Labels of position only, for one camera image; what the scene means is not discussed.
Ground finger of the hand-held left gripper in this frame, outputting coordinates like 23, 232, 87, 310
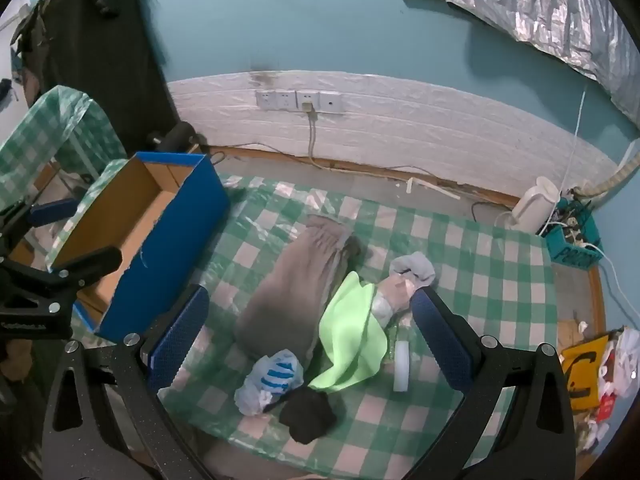
47, 247, 124, 292
0, 197, 81, 257

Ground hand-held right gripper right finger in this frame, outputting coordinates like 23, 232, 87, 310
410, 286, 576, 480

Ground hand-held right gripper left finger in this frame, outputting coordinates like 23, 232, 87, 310
42, 284, 211, 480

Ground taped grey sock bundle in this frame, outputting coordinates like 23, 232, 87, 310
372, 252, 437, 329

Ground blue cardboard box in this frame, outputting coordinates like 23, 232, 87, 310
46, 151, 232, 343

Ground light green cloth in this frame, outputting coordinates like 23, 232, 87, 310
307, 271, 390, 394

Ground white blue striped sock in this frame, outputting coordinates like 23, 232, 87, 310
235, 349, 305, 416

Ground grey pants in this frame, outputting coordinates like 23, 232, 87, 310
234, 214, 363, 367

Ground black sock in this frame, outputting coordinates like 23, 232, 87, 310
278, 389, 338, 445

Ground green checked tablecloth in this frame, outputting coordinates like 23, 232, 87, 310
45, 159, 557, 480

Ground green checked cover cloth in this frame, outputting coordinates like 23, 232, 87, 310
0, 85, 129, 211

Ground white stick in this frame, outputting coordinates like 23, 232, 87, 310
404, 176, 462, 202

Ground yellow bag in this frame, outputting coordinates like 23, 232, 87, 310
560, 335, 612, 412

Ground teal plastic basket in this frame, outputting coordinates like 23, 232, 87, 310
544, 199, 605, 274

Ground white electric kettle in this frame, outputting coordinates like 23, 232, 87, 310
509, 176, 562, 235

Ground black hanging coat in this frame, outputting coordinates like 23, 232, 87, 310
10, 0, 182, 157

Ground pile of crumpled trash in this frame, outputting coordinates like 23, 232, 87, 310
575, 326, 640, 457

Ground silver foil sheet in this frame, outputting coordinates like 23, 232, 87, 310
446, 0, 640, 127

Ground black roller handle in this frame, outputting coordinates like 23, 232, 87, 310
146, 122, 207, 154

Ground white power cable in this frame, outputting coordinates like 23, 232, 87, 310
580, 241, 640, 313

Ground thin white hanging cable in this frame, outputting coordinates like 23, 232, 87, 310
537, 84, 589, 237

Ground patterned hose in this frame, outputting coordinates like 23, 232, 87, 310
574, 140, 640, 202

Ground plug with grey cable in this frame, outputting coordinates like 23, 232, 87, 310
299, 102, 351, 171

